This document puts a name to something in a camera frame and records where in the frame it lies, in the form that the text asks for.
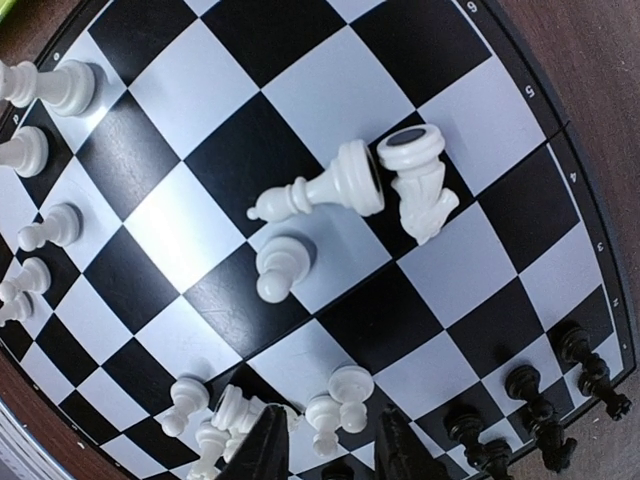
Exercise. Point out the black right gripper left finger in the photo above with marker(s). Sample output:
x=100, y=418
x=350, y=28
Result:
x=264, y=453

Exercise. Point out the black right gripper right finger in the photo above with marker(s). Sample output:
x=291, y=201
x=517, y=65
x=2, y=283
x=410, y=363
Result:
x=399, y=454

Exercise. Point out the white chess pawn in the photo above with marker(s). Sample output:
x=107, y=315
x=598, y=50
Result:
x=351, y=386
x=281, y=263

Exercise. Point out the white chess knight lying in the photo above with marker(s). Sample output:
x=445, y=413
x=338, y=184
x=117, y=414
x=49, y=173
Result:
x=425, y=203

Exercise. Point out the white chess queen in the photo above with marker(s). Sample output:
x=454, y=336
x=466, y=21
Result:
x=26, y=153

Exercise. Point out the white chess king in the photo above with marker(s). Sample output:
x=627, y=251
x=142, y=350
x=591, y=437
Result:
x=68, y=90

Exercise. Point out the black and white chessboard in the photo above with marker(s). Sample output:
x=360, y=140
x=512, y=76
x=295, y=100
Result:
x=203, y=105

